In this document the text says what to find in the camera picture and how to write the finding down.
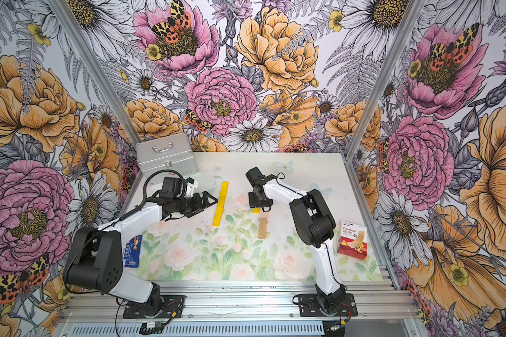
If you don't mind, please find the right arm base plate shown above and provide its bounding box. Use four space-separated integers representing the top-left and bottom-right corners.
292 293 358 318

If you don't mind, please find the blue tissue packet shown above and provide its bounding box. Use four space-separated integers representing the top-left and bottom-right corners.
123 234 143 268

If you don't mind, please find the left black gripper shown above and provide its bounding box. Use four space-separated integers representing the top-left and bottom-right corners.
173 191 218 218

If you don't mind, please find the silver metal case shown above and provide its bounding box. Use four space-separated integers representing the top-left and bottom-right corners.
136 133 198 178

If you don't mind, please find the natural wooden block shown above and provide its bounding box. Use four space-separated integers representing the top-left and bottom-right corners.
257 218 268 240

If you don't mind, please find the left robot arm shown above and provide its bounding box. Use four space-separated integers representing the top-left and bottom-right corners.
63 170 218 317

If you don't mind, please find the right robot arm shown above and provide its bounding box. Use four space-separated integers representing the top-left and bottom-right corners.
245 167 347 315

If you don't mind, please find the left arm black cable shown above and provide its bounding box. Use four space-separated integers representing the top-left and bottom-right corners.
141 169 188 211

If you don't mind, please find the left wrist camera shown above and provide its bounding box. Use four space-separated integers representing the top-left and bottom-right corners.
184 178 198 198

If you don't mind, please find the small green circuit board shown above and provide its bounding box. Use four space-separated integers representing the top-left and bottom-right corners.
139 322 164 336

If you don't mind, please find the red bandage box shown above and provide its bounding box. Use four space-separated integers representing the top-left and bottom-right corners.
337 221 368 261

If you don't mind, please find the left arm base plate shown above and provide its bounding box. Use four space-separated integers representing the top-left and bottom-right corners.
122 294 186 320

